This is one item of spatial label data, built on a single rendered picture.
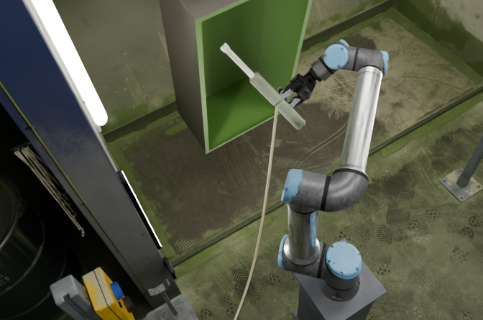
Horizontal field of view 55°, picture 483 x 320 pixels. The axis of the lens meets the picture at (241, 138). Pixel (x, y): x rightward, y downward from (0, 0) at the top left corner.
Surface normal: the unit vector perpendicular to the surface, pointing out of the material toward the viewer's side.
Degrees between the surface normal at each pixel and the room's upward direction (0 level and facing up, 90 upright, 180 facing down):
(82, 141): 90
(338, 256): 5
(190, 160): 0
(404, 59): 0
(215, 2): 12
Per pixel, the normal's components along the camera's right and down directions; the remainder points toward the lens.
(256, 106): 0.04, -0.45
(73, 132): 0.50, 0.67
